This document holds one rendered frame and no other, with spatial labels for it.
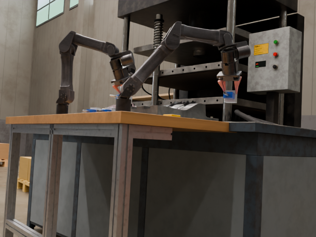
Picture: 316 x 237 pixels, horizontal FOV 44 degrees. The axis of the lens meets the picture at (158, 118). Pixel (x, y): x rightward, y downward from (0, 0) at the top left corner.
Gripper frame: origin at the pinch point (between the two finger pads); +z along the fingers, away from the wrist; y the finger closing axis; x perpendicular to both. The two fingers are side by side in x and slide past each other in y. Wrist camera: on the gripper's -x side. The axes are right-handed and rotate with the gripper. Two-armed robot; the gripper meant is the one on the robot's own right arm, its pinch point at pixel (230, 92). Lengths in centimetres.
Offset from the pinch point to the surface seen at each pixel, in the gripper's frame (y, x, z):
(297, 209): -30, 16, 50
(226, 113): 21, -66, 40
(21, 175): 320, -148, 168
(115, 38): 377, -535, 80
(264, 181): -19.4, 32.0, 26.1
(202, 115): 24.6, -27.4, 24.3
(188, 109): 29.2, -18.7, 16.9
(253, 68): 7, -87, 16
